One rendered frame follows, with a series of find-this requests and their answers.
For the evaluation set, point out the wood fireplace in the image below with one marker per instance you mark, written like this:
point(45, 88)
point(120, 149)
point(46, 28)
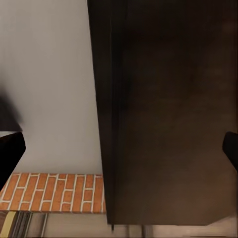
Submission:
point(64, 225)

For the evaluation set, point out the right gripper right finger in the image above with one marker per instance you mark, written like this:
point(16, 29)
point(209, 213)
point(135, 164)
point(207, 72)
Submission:
point(230, 148)

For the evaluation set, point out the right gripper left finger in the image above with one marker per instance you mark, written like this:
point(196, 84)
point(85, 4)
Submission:
point(12, 148)

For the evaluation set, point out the cabinet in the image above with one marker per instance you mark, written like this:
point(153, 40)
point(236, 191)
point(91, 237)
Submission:
point(166, 83)

